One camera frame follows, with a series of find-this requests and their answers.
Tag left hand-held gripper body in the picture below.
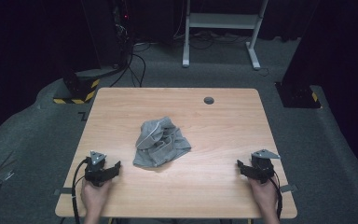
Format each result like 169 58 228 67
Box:
84 150 108 188

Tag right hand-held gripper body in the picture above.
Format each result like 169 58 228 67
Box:
251 148 282 185

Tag grey shorts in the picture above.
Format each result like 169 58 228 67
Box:
132 116 192 169

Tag person's left hand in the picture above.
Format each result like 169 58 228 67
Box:
80 179 113 215

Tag person's right hand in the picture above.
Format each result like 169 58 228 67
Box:
249 177 279 216

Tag grey tape strip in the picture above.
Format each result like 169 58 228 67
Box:
280 184 298 193
53 187 73 196

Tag black stand with striped base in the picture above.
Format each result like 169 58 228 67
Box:
53 66 102 105

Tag black stand base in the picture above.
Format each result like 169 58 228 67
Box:
274 81 322 109

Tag black equipment rack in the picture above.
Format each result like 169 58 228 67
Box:
80 0 132 69

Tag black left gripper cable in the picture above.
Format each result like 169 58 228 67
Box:
71 158 90 224

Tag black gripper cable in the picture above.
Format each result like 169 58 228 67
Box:
71 158 90 224
269 171 283 220

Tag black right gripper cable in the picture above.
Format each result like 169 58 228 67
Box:
269 171 283 220

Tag black floor cables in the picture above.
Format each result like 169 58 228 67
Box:
109 43 152 89

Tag tangle of floor cables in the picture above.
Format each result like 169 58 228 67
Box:
172 30 251 50

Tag white metal desk frame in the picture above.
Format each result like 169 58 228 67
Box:
182 0 269 71

